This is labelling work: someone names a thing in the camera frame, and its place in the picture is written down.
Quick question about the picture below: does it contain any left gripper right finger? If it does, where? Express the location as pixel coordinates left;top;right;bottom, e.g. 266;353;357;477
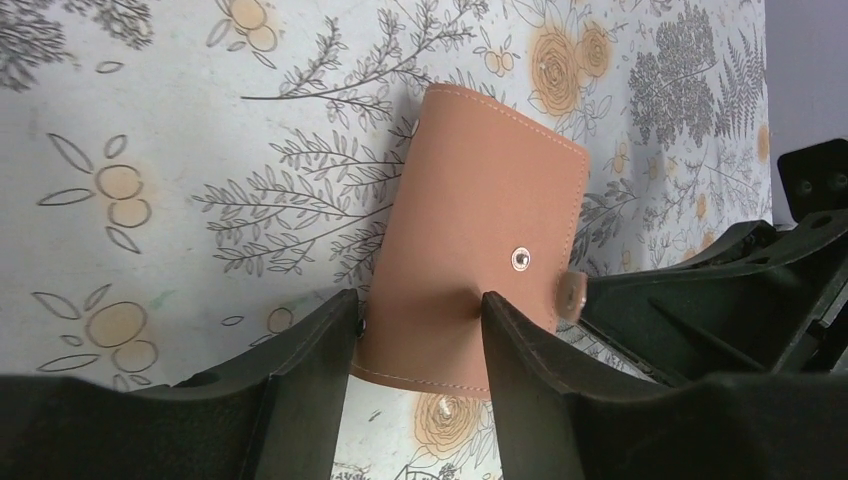
481;292;847;479

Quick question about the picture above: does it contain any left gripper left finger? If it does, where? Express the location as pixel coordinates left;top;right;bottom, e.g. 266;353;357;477
1;289;360;479

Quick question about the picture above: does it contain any brown leather card holder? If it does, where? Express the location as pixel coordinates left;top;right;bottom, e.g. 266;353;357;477
352;84;590;398

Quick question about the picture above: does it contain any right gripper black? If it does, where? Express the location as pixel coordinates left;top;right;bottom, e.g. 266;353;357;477
581;138;847;386

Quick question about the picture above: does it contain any floral table mat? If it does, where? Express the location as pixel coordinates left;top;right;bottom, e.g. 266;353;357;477
0;0;775;480

